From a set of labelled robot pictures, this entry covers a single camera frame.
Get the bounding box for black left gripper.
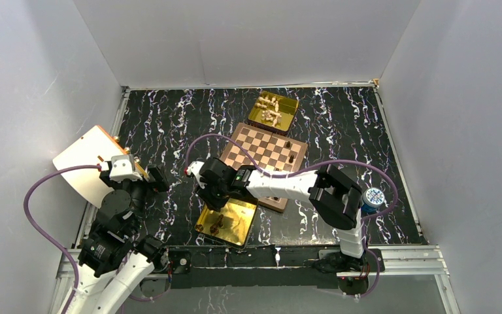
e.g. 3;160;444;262
103;162;168;233

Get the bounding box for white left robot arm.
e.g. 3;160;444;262
59;162;170;313

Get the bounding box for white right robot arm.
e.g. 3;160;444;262
186;158;368;271

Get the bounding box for gold tin with dark pieces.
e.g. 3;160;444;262
196;198;258;249

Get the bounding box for pile of dark chess pieces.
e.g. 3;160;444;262
195;214;224;236

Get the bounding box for wooden folding chess board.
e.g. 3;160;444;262
220;122;308;213

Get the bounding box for pile of light chess pieces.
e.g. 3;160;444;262
255;96;282;126

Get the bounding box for gold tin with light pieces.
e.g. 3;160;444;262
247;92;299;135

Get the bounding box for blue round object on table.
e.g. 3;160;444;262
361;187;386;215

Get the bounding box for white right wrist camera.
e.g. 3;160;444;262
185;161;206;189

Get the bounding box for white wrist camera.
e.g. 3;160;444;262
109;154;143;183
185;161;206;189

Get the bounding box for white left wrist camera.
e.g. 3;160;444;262
109;154;143;183

